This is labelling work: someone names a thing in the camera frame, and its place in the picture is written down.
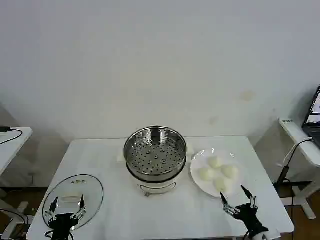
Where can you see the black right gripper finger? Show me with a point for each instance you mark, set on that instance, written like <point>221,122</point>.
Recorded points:
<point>225,202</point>
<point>251,197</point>

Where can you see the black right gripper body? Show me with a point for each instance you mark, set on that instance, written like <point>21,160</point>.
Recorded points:
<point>248,215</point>

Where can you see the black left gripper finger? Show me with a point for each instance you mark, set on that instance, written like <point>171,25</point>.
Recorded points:
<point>82,205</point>
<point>52,207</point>

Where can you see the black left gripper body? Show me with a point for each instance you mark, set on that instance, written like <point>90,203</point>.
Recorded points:
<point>62,222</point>

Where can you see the white steamed bun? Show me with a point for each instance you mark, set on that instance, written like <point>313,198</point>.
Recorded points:
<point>205,173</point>
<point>229,171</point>
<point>220,184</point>
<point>215,162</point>

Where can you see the white round plate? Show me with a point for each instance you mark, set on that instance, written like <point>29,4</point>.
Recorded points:
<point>200,185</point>

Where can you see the white side table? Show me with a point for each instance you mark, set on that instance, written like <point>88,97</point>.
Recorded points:
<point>12,150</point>

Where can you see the white electric pot base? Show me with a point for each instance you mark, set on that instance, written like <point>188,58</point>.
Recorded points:
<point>157,185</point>

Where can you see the white desk with leg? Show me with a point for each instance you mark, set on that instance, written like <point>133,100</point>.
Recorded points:
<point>292,132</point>

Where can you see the perforated steel steamer basket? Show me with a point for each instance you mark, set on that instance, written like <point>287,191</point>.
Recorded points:
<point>155,155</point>

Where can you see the black power adapter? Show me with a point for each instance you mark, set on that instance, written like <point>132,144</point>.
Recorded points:
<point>4,129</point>

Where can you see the black laptop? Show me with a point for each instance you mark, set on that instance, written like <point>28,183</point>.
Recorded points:
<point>312,125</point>

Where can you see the white base frame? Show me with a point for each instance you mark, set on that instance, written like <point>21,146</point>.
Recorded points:
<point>10,226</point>

